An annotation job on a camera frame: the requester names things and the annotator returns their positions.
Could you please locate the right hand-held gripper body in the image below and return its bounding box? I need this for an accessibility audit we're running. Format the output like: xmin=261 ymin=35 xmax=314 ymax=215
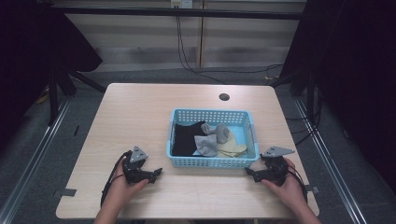
xmin=261 ymin=146 xmax=296 ymax=188

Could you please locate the grey tape piece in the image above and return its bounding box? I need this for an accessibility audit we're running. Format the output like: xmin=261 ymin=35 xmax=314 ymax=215
xmin=51 ymin=188 xmax=78 ymax=199
xmin=304 ymin=184 xmax=320 ymax=196

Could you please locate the cream sock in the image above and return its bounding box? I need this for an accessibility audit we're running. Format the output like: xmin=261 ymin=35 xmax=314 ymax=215
xmin=216 ymin=130 xmax=248 ymax=159

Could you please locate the aluminium floor rail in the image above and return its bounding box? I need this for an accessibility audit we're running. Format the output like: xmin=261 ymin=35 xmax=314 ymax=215
xmin=0 ymin=96 xmax=73 ymax=224
xmin=292 ymin=96 xmax=370 ymax=224

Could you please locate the person's left hand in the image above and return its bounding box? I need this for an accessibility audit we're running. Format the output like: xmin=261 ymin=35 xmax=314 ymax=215
xmin=103 ymin=156 xmax=150 ymax=214

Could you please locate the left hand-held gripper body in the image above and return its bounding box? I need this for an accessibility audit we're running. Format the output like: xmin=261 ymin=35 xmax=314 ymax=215
xmin=121 ymin=145 xmax=153 ymax=185

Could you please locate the left hand-held gripper black cable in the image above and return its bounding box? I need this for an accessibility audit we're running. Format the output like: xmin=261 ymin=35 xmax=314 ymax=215
xmin=99 ymin=150 xmax=133 ymax=208

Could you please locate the hand-held gripper black cable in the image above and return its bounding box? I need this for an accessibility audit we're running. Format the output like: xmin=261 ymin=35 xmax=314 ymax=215
xmin=99 ymin=150 xmax=133 ymax=208
xmin=287 ymin=163 xmax=309 ymax=203

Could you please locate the black metal stand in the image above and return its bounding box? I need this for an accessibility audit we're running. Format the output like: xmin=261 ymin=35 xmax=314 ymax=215
xmin=46 ymin=66 xmax=107 ymax=127
xmin=268 ymin=69 xmax=325 ymax=125

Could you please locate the person's right hand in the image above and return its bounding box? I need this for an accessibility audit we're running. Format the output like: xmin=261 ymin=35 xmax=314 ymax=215
xmin=261 ymin=157 xmax=308 ymax=215

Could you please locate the right hand-held gripper black cable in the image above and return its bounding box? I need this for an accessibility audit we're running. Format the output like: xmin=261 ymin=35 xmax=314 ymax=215
xmin=287 ymin=163 xmax=309 ymax=203

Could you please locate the light blue plastic basket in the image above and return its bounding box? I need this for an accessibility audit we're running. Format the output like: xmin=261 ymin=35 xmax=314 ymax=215
xmin=165 ymin=107 xmax=261 ymax=170

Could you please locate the black sock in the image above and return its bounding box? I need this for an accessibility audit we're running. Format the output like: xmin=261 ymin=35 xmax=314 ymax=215
xmin=171 ymin=120 xmax=207 ymax=158

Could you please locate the black horizontal bar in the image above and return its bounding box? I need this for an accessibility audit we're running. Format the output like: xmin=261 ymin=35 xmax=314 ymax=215
xmin=50 ymin=7 xmax=307 ymax=21

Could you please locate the black floor cable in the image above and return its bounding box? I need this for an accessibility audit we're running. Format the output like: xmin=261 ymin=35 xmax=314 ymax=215
xmin=285 ymin=87 xmax=325 ymax=147

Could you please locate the black wall cable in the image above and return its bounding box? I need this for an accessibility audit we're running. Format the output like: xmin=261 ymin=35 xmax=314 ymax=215
xmin=175 ymin=14 xmax=285 ymax=86

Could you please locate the black curtain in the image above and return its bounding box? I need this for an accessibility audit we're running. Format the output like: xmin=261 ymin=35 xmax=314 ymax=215
xmin=279 ymin=0 xmax=396 ymax=195
xmin=0 ymin=0 xmax=104 ymax=147

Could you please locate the white wall outlet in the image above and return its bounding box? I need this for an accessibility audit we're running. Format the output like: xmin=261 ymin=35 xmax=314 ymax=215
xmin=170 ymin=0 xmax=194 ymax=9

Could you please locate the grey sock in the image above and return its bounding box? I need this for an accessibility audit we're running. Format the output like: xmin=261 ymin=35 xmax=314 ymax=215
xmin=200 ymin=122 xmax=231 ymax=145
xmin=193 ymin=133 xmax=219 ymax=158

